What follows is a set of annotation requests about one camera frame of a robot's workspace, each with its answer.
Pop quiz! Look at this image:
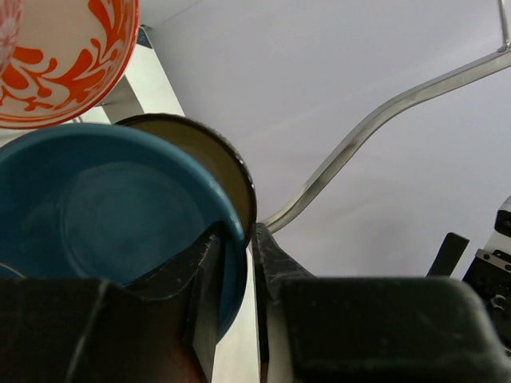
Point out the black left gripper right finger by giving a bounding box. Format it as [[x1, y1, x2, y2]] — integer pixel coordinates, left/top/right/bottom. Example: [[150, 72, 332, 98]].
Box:
[[252, 223, 319, 382]]

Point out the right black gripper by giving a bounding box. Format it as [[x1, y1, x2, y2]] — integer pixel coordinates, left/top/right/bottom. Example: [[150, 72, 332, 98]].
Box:
[[426, 232, 510, 319]]

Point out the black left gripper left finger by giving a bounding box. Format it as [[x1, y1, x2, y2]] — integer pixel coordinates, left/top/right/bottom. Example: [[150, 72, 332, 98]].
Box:
[[125, 223, 226, 382]]

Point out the brown bowl dark patterned rim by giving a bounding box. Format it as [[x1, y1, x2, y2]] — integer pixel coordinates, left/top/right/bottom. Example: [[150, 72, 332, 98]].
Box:
[[116, 113, 257, 243]]

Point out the blue ceramic bowl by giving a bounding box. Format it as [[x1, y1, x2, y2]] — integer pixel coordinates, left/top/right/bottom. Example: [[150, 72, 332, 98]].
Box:
[[1, 123, 247, 335]]

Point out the orange floral white bowl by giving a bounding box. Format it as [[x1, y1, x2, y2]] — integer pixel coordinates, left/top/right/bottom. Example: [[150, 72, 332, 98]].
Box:
[[1, 1, 140, 130]]

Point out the stainless steel dish rack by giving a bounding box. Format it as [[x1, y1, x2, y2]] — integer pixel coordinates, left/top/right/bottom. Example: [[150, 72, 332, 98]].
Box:
[[71, 0, 511, 235]]

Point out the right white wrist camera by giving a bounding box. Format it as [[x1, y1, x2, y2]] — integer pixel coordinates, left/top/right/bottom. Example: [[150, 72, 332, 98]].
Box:
[[484, 196, 511, 255]]

